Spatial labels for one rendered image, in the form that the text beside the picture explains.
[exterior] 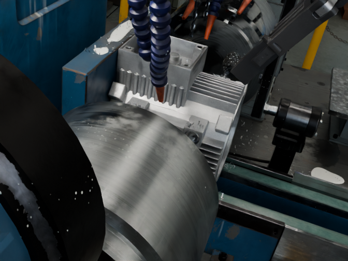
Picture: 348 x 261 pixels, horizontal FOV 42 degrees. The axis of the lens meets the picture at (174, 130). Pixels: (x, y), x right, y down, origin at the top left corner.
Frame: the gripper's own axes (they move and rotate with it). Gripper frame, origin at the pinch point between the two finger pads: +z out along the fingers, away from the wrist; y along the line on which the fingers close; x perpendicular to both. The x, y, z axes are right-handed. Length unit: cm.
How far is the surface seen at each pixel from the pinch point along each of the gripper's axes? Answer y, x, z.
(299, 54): -304, 67, 96
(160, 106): -0.1, -5.0, 16.6
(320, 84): -84, 33, 25
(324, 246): 1.6, 29.7, 13.9
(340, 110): -47, 31, 13
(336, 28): -393, 91, 82
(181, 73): -0.7, -6.2, 10.0
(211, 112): -1.4, 1.5, 11.8
